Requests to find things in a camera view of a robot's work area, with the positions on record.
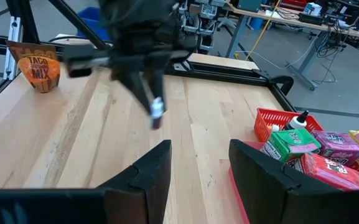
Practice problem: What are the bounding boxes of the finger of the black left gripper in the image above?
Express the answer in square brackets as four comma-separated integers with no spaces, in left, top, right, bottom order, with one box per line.
[144,58,167,112]
[111,69,154,116]

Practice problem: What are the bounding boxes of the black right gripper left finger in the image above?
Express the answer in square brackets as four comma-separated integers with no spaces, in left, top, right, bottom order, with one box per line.
[0,139,172,224]

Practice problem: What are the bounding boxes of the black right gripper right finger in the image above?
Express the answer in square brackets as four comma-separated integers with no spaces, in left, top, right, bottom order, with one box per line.
[228,139,359,224]

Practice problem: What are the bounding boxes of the red Froot Loops box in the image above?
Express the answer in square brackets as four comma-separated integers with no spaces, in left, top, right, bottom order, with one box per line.
[286,152,359,192]

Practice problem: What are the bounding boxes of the green Apple Jacks box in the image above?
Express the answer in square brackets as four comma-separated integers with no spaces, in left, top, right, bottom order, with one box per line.
[259,128,322,164]

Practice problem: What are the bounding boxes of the purple Raisin Bran box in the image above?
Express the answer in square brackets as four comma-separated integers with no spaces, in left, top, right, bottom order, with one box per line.
[310,130,359,167]

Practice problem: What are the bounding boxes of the black bottle white label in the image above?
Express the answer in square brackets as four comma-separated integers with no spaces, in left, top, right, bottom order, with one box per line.
[282,110,310,131]

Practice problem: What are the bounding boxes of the pink plastic tray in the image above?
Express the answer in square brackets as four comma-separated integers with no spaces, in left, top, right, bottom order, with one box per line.
[227,141,266,224]

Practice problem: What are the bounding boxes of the large blue bin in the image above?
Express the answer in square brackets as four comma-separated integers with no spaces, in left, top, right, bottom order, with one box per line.
[75,6,112,42]

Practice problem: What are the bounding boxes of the storage bin rack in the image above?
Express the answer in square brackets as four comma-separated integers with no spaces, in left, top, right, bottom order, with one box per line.
[178,0,230,53]

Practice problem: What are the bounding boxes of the red slotted plastic basket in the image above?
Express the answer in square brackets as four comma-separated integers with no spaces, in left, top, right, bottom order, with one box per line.
[253,107,325,144]

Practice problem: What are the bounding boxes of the orange taco mix packet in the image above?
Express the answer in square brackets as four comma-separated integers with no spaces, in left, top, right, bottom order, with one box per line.
[5,40,62,94]

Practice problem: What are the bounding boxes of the small blue bucket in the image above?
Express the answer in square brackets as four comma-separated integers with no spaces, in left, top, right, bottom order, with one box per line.
[248,16,264,31]

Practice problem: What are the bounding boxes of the silver aluminium extrusion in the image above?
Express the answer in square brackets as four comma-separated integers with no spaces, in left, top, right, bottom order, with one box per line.
[2,16,24,82]

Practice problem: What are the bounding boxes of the wooden-top workbench grey legs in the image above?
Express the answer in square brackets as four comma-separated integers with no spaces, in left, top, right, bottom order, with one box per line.
[225,0,359,92]

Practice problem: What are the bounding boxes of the yellow hanging cable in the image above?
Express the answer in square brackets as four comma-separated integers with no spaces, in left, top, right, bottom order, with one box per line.
[244,0,283,62]

